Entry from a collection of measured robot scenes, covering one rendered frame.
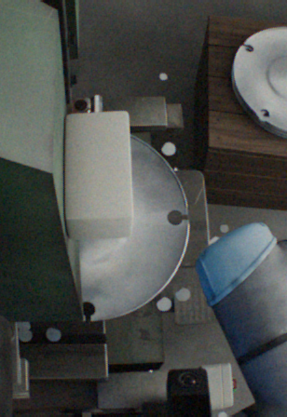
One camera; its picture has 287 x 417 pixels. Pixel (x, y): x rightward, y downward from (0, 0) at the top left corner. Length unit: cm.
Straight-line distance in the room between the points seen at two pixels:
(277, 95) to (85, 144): 117
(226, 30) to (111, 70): 46
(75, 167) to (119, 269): 56
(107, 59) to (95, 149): 161
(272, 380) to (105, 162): 24
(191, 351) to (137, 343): 67
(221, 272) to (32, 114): 29
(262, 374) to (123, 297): 43
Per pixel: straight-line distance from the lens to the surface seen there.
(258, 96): 156
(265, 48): 164
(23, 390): 100
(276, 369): 56
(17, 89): 32
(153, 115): 121
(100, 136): 43
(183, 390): 74
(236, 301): 56
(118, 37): 207
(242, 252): 57
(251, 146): 154
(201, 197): 101
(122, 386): 108
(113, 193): 41
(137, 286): 97
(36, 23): 35
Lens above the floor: 172
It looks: 70 degrees down
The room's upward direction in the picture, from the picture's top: 8 degrees clockwise
